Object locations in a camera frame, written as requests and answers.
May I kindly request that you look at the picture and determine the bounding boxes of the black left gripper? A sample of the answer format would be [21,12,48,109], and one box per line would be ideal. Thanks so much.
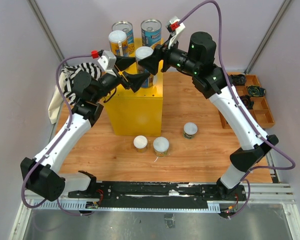
[92,55,151,102]

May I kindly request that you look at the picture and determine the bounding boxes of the black rolled sock top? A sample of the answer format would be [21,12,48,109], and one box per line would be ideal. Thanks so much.
[230,74,247,86]

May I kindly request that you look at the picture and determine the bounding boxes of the blue porridge can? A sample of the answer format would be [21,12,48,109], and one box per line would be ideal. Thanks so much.
[108,30,129,57]

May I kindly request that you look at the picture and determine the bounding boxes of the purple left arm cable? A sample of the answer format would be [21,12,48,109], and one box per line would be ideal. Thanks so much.
[21,53,98,217]

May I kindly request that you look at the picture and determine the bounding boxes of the black white striped cloth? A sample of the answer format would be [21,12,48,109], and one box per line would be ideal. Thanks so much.
[61,61,102,105]

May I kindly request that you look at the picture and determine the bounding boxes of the blue Progresso soup can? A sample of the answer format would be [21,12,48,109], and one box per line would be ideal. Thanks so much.
[112,20,135,55]
[140,18,162,49]

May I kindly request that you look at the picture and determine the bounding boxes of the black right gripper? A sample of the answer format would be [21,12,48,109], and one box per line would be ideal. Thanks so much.
[139,34,200,76]

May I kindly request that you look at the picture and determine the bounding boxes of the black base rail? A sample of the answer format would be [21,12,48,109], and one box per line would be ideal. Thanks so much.
[67,181,247,210]

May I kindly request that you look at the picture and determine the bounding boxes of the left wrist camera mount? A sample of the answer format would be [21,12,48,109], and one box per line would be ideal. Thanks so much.
[91,50,117,76]

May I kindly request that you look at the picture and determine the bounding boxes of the green patterned rolled sock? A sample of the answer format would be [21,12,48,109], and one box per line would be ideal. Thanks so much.
[247,85,266,97]

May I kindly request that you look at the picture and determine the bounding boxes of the cream white cloth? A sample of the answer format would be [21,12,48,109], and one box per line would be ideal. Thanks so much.
[47,72,66,125]

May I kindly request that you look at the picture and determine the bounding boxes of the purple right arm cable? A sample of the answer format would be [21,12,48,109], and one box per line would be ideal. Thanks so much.
[178,0,296,221]

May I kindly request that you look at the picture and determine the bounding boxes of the yellow-green can clear lid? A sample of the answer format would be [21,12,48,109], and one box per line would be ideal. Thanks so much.
[153,136,170,157]

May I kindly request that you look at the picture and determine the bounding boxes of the black orange rolled sock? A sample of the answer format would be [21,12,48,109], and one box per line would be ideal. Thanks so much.
[240,95,254,110]

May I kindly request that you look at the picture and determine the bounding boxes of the purple-label can with spoon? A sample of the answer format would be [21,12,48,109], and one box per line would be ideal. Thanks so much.
[135,46,158,89]

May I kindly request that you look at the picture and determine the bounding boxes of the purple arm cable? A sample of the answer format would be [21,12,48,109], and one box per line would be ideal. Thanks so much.
[178,0,296,221]
[21,53,98,217]

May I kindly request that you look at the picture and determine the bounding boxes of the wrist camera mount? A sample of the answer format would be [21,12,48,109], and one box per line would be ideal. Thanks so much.
[166,16,186,49]
[91,50,117,76]

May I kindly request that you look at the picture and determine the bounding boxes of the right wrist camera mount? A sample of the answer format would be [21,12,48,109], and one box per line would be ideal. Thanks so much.
[166,16,186,49]

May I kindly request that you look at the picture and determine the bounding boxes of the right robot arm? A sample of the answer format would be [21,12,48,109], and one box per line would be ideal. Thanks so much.
[139,31,279,200]

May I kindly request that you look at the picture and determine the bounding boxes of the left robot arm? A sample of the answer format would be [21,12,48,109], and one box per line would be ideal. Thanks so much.
[20,51,150,202]

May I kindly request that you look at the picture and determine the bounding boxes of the yellow wooden cabinet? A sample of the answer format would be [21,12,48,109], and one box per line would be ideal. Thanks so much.
[103,37,164,137]

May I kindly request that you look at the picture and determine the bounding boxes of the small yellow white-lid can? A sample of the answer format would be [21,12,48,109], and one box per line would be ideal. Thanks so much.
[133,135,148,153]

